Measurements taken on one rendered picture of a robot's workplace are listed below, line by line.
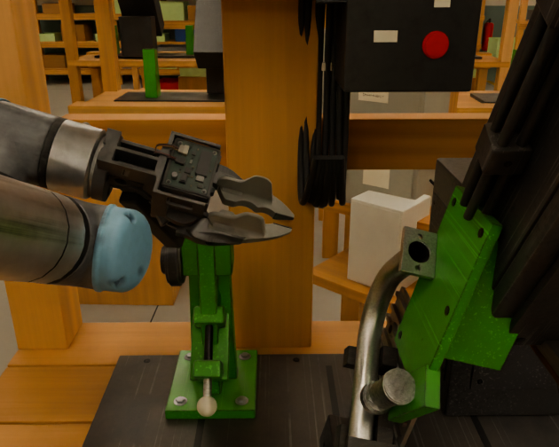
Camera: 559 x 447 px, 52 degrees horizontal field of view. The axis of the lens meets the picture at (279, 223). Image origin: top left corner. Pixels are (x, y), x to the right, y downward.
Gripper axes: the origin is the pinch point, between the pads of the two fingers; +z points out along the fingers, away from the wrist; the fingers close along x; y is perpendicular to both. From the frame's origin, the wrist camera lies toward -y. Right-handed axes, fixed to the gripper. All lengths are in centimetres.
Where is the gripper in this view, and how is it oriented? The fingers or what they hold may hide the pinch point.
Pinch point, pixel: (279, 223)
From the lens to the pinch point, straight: 64.3
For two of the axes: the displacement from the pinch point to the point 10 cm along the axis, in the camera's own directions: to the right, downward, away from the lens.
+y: 2.3, -3.6, -9.0
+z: 9.5, 2.6, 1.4
